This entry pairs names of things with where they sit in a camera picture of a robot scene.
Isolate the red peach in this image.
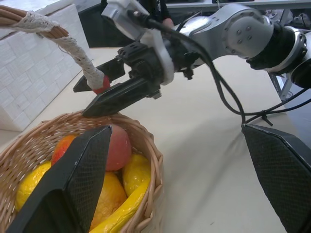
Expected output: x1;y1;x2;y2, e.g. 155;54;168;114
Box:
105;124;133;171

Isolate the yellow lemon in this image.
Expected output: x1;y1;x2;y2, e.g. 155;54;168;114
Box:
121;153;152;198
15;161;52;213

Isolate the yellow banana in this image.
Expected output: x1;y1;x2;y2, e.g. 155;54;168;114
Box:
89;179;152;233

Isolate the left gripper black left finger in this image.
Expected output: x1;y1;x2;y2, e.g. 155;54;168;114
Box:
4;125;113;233

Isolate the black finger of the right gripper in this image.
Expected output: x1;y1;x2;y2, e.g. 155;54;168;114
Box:
72;59;126;93
82;77;153;117

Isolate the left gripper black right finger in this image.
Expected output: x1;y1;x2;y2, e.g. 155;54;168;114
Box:
241;123;311;233

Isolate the wicker basket with lace handle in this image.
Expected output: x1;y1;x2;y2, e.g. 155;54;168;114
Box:
0;4;164;233

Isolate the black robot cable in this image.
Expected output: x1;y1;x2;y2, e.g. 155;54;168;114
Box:
131;11;311;127

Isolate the orange mango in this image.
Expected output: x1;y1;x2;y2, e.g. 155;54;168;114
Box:
89;170;127;231

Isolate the black panel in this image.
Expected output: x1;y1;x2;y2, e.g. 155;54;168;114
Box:
77;0;138;49

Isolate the grey background table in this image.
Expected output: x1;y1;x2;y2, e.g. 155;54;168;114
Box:
167;0;296;18

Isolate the person in dark clothes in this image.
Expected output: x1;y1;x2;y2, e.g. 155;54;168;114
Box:
139;0;176;29

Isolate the metal table frame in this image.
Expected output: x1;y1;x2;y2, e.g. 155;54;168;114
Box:
269;72;296;101

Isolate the white textured box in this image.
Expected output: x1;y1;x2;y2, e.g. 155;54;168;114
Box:
0;3;90;132

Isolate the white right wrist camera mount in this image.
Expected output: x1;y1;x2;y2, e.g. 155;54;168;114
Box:
101;0;176;86

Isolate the orange red fruit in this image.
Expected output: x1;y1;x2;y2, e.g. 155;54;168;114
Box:
51;134;76;167

